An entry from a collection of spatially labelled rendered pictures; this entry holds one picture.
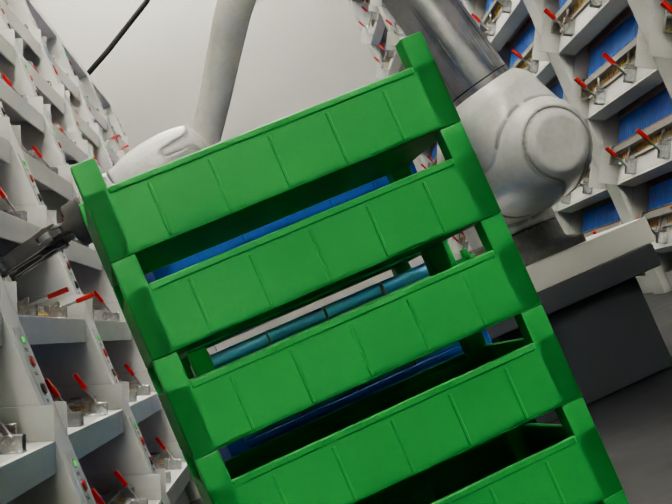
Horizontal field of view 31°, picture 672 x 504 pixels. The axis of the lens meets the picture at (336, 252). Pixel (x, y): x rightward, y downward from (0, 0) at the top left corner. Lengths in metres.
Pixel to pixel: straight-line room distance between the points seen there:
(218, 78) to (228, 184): 1.14
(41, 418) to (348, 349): 0.88
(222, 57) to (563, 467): 1.24
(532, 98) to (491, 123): 0.07
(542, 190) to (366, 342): 0.93
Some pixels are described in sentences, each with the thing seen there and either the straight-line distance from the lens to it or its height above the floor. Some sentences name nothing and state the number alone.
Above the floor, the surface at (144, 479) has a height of 0.15.
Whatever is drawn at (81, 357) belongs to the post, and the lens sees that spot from 2.45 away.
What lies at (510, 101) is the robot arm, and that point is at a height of 0.48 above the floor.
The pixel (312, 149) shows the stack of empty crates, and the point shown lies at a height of 0.42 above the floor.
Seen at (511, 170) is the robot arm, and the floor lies 0.39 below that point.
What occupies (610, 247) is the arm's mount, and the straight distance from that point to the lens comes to 1.98.
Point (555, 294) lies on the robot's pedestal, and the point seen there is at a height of 0.19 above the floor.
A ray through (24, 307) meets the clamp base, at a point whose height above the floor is 0.51.
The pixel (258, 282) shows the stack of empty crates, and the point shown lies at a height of 0.34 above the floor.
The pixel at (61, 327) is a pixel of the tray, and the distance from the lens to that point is 2.19.
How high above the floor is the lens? 0.30
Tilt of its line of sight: 3 degrees up
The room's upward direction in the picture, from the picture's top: 23 degrees counter-clockwise
